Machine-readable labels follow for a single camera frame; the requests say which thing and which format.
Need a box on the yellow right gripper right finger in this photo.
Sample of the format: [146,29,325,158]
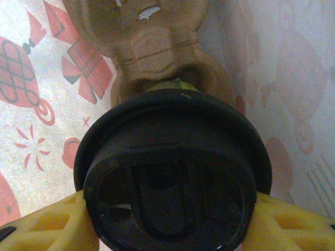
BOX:
[242,193,335,251]

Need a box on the brown pulp cup carrier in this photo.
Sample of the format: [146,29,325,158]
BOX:
[62,0,248,116]

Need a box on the red white paper gift bag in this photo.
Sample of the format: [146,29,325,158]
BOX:
[0,0,335,251]

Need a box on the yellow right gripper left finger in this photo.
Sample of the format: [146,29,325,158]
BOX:
[0,191,102,251]

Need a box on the black plastic cup lid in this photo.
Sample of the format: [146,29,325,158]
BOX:
[73,91,273,251]

